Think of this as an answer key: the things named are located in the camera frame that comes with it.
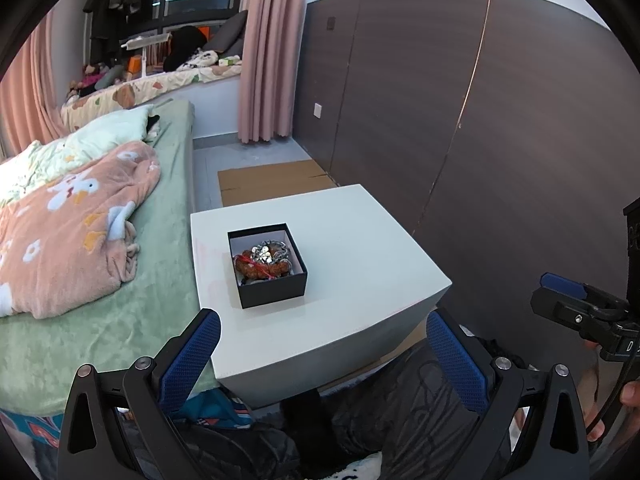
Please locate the brown cardboard sheet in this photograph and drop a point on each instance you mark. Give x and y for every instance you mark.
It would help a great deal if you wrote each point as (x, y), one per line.
(252, 184)

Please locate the green bed sheet mattress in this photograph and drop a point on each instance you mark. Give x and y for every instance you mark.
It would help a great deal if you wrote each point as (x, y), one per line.
(39, 358)

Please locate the dark brown wardrobe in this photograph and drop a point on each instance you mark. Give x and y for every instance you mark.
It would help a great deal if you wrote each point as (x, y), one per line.
(503, 135)

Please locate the pink floral fleece blanket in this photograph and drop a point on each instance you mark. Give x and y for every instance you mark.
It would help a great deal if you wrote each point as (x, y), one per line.
(71, 241)

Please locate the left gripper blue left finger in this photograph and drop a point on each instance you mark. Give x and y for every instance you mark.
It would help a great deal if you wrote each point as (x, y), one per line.
(183, 358)

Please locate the pink curtain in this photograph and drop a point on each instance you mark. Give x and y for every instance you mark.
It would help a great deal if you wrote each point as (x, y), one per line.
(28, 107)
(272, 39)

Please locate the floral window seat cushion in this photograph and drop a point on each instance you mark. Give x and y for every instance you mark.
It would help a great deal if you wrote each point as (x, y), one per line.
(137, 92)

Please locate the hanging dark clothes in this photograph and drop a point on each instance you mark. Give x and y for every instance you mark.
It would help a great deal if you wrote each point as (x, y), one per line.
(113, 21)

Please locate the white bedside table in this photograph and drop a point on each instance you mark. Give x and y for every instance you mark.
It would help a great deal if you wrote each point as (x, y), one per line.
(369, 284)

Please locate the pink curtain right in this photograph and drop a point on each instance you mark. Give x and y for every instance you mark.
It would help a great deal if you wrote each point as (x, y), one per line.
(272, 39)

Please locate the pink curtain left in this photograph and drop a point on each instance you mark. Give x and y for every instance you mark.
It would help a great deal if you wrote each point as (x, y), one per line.
(28, 107)

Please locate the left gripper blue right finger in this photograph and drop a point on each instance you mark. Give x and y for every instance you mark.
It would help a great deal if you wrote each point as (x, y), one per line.
(465, 362)

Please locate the black square gift box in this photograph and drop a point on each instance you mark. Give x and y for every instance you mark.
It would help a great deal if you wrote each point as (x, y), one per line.
(267, 265)

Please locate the light green pillow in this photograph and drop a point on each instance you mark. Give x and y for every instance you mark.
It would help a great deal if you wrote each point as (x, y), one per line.
(109, 131)

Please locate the person's right hand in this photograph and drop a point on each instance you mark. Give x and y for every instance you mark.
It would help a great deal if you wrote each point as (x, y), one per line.
(625, 393)

